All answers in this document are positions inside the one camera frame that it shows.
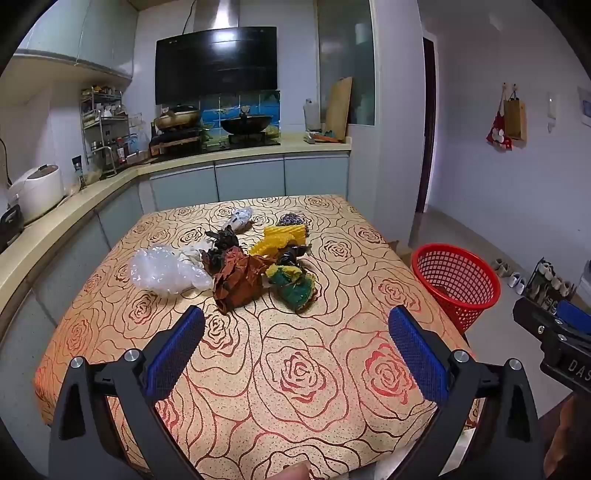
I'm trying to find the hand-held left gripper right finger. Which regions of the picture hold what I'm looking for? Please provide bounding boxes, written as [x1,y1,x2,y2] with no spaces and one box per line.
[375,305,548,480]

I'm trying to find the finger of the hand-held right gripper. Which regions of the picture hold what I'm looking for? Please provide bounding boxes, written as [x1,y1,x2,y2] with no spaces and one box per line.
[555,300,591,336]
[512,296,563,341]

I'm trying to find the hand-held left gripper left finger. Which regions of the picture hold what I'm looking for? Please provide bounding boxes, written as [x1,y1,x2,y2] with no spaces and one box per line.
[48,305,206,480]

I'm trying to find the red plastic mesh basket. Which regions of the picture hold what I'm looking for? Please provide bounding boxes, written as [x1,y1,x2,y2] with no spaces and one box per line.
[411,243,502,336]

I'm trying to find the clear plastic bag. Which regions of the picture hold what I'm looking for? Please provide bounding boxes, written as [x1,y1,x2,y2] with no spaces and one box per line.
[129,246,216,296]

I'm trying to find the green snack packet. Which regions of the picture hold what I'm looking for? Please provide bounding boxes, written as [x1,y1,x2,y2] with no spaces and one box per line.
[263,263,320,316]

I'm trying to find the large yellow foam net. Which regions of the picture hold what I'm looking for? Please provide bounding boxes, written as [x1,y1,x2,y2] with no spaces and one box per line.
[263,224,308,246]

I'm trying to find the steel wool scourer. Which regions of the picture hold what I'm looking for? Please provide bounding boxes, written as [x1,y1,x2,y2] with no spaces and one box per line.
[277,212,311,230]

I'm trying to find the person's right hand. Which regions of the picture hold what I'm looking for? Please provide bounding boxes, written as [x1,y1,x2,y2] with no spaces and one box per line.
[544,402,591,480]

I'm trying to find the dark shoe rack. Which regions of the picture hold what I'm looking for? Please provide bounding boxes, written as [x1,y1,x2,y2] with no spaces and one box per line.
[526,258,578,315]

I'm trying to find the brown crumpled wrapper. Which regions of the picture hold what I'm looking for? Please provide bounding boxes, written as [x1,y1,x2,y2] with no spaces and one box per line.
[210,247,274,315]

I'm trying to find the rose patterned tablecloth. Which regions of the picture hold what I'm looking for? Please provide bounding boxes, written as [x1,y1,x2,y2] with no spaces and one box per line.
[33,194,485,480]

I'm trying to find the white crumpled plastic bag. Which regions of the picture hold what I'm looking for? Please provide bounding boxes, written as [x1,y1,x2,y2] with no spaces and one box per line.
[178,243,211,268]

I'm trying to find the black plastic bag piece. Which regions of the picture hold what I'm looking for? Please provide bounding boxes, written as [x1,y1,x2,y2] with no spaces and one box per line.
[205,228,241,253]

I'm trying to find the black crumpled wrapper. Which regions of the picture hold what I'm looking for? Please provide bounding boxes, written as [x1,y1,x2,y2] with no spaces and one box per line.
[274,244,313,269]

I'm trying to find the red hanging decoration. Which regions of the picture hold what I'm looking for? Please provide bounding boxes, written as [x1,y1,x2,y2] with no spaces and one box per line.
[486,85,515,151]

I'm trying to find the grey base cabinets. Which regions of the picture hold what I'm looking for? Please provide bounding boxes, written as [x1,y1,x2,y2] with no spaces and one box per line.
[0,154,352,352]

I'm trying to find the brown paper bag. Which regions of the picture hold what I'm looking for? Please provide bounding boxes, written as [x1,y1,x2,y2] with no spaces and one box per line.
[503,90,527,142]

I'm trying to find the black countertop appliance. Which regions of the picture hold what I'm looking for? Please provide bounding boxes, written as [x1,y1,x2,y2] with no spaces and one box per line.
[0,205,25,253]

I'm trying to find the white rice cooker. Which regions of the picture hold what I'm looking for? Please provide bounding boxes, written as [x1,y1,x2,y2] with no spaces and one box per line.
[7,164,66,225]

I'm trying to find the black gas stove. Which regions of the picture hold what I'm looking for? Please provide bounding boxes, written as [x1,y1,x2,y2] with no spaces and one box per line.
[150,129,283,156]

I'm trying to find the beige kitchen countertop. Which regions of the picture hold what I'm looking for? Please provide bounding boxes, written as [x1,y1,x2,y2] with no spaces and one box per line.
[0,131,353,324]

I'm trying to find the golden pan with lid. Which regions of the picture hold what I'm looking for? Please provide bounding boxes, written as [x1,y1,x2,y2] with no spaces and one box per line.
[154,105,204,133]

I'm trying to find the black wok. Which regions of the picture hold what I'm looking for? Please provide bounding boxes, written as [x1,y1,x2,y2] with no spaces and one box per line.
[221,106,273,136]

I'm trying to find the metal spice rack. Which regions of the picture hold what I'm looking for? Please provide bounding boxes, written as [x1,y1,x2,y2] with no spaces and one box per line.
[81,85,140,176]

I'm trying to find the blue picture backsplash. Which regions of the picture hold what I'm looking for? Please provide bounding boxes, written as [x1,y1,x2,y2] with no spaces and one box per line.
[198,90,282,133]

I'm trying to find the wooden cutting board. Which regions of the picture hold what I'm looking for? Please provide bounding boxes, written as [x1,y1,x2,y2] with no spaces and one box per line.
[325,76,354,142]

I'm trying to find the translucent plastic jug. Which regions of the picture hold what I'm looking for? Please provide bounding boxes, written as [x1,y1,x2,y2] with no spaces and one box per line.
[303,98,322,133]

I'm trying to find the black range hood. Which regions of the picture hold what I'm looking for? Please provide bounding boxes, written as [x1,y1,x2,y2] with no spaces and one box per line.
[154,0,280,106]

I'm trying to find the frosted glass window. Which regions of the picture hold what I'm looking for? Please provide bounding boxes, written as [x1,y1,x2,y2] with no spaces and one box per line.
[316,0,376,127]

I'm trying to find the grey upper kitchen cabinets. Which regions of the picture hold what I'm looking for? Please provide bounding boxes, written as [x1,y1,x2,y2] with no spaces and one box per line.
[14,0,140,100]

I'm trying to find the grey wall panel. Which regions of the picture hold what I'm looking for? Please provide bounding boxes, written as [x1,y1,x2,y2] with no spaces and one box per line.
[577,85,591,128]

